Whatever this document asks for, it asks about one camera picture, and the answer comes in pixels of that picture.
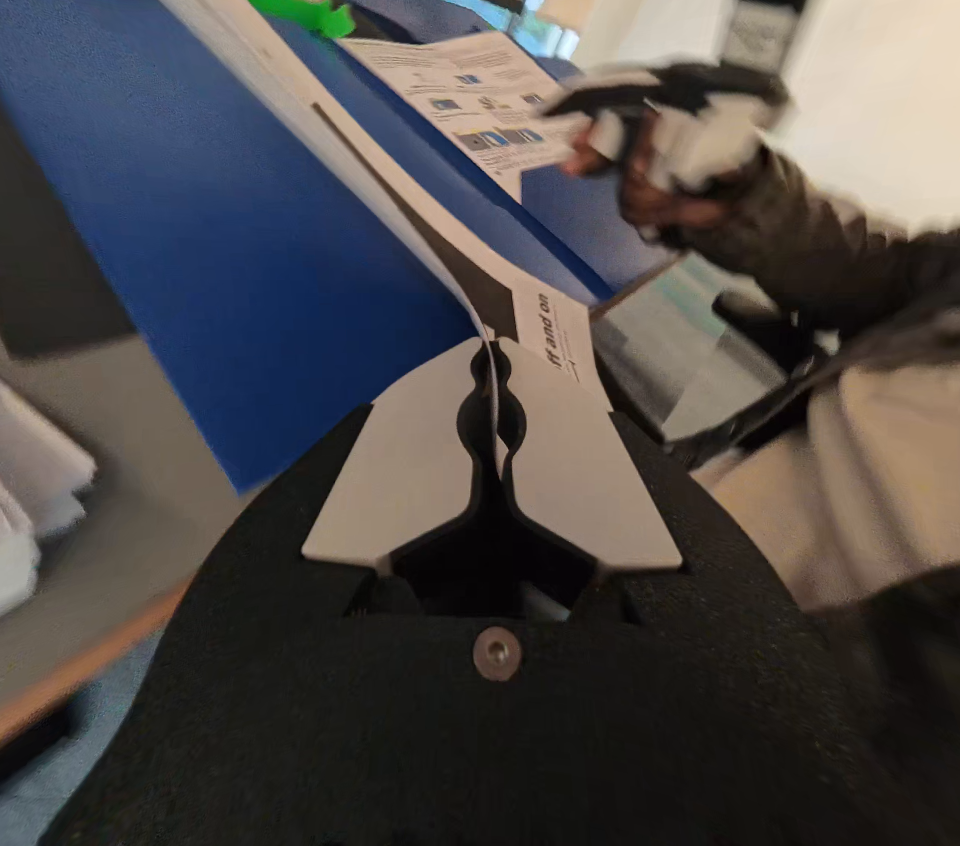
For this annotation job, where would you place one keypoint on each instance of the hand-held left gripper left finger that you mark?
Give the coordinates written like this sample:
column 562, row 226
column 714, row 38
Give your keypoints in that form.
column 390, row 486

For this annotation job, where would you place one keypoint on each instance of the blue folder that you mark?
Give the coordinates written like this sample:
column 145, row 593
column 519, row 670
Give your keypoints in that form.
column 187, row 223

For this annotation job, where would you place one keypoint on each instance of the white printed instruction sheet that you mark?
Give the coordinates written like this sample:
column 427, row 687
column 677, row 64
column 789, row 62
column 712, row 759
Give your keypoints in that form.
column 450, row 73

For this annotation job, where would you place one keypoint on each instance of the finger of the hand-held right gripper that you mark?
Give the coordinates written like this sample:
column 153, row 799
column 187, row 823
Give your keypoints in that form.
column 615, row 85
column 592, row 109

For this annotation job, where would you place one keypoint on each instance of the person's dark denim jacket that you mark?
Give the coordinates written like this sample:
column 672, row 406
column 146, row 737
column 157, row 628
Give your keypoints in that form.
column 930, row 328

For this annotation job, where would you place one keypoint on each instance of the person's right forearm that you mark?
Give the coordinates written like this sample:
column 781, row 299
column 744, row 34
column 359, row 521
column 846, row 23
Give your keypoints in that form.
column 810, row 246

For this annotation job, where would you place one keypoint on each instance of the person's beige shirt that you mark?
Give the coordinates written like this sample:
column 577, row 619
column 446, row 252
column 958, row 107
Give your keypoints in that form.
column 862, row 486

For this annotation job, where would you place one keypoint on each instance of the person's right hand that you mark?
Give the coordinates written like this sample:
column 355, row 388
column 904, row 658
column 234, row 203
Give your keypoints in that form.
column 667, row 212

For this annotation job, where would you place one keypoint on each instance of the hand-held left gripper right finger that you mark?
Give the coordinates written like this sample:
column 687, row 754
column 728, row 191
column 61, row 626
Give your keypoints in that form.
column 592, row 501

